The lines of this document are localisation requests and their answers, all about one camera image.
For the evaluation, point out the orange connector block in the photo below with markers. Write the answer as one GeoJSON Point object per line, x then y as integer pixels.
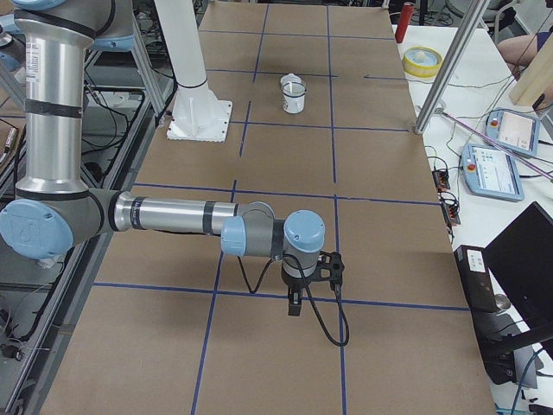
{"type": "Point", "coordinates": [450, 210]}
{"type": "Point", "coordinates": [441, 179]}

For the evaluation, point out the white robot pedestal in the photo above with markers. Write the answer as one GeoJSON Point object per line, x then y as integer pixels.
{"type": "Point", "coordinates": [197, 114]}

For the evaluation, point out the black box device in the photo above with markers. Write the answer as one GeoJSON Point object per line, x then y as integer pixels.
{"type": "Point", "coordinates": [504, 349]}

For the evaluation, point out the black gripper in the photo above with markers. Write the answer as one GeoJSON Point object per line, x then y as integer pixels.
{"type": "Point", "coordinates": [294, 285]}

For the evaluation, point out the far teach pendant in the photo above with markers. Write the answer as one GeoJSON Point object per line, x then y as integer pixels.
{"type": "Point", "coordinates": [514, 130]}

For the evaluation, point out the red cylinder can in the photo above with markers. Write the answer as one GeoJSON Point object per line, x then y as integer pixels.
{"type": "Point", "coordinates": [404, 21]}

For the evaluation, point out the black laptop computer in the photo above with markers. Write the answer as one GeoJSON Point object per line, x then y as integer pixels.
{"type": "Point", "coordinates": [520, 259]}

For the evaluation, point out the near teach pendant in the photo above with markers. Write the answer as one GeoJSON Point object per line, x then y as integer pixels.
{"type": "Point", "coordinates": [491, 173]}

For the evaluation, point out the person's leg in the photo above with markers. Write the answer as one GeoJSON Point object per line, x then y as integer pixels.
{"type": "Point", "coordinates": [518, 52]}

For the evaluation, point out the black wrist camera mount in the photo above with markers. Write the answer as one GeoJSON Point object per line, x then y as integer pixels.
{"type": "Point", "coordinates": [329, 268]}

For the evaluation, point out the lower orange connector block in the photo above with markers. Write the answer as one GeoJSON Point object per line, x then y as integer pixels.
{"type": "Point", "coordinates": [450, 210]}

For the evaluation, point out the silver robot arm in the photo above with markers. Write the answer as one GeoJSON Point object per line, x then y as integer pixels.
{"type": "Point", "coordinates": [54, 210]}

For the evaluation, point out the purple rod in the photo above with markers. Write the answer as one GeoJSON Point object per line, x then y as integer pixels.
{"type": "Point", "coordinates": [496, 146]}

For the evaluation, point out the aluminium frame post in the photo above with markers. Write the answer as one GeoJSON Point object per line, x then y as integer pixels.
{"type": "Point", "coordinates": [455, 51]}

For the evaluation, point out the teach pendant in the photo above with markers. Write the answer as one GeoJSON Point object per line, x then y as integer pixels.
{"type": "Point", "coordinates": [514, 130]}
{"type": "Point", "coordinates": [491, 173]}

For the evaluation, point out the white enamel mug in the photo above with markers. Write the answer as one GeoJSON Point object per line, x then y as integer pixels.
{"type": "Point", "coordinates": [293, 106]}

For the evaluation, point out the wooden beam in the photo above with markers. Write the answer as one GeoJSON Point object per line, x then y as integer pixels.
{"type": "Point", "coordinates": [534, 84]}

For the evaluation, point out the yellow tape roll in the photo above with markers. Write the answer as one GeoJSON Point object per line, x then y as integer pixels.
{"type": "Point", "coordinates": [422, 62]}

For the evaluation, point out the upper orange connector block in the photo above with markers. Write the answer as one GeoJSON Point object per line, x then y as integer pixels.
{"type": "Point", "coordinates": [441, 179]}

